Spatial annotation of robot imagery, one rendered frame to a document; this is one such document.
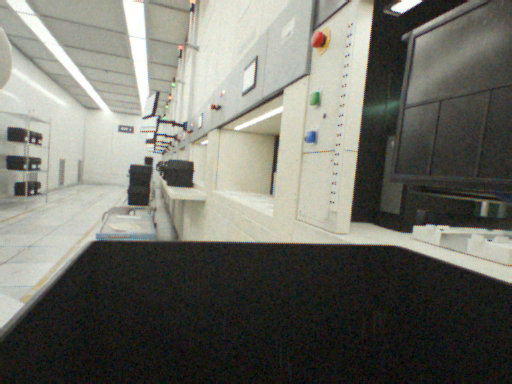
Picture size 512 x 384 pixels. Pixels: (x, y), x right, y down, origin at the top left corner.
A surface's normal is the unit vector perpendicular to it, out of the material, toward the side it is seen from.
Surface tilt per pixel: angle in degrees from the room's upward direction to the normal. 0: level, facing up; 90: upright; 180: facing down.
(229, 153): 90
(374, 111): 90
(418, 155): 88
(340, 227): 90
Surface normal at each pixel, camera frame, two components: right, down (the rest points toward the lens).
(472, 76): -0.94, -0.09
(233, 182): 0.32, 0.09
